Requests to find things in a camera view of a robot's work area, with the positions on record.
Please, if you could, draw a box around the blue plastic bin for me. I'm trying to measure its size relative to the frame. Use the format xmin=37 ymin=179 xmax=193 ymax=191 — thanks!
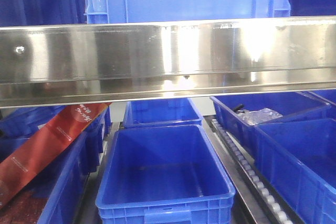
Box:
xmin=96 ymin=125 xmax=235 ymax=223
xmin=255 ymin=118 xmax=335 ymax=223
xmin=1 ymin=106 xmax=111 ymax=223

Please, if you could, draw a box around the blue bin rear center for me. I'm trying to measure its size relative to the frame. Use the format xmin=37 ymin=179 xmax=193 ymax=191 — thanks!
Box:
xmin=123 ymin=98 xmax=203 ymax=129

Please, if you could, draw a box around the blue bin rear right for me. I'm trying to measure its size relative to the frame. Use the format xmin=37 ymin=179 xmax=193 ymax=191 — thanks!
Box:
xmin=210 ymin=92 xmax=332 ymax=157

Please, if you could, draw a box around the clear plastic bag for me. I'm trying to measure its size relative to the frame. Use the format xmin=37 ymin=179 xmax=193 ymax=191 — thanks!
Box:
xmin=236 ymin=108 xmax=282 ymax=125

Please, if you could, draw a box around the stainless steel shelf beam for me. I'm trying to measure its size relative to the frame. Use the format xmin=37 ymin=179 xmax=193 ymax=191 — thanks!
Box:
xmin=1 ymin=16 xmax=335 ymax=108

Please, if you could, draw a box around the red cardboard package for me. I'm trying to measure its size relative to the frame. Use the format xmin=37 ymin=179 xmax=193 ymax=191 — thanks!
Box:
xmin=1 ymin=102 xmax=111 ymax=208

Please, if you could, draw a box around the metal divider rail left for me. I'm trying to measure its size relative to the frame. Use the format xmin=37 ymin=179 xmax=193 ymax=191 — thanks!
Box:
xmin=74 ymin=122 xmax=123 ymax=223

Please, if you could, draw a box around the roller track rail right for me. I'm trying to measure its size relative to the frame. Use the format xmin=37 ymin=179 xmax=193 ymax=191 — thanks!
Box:
xmin=203 ymin=115 xmax=302 ymax=223

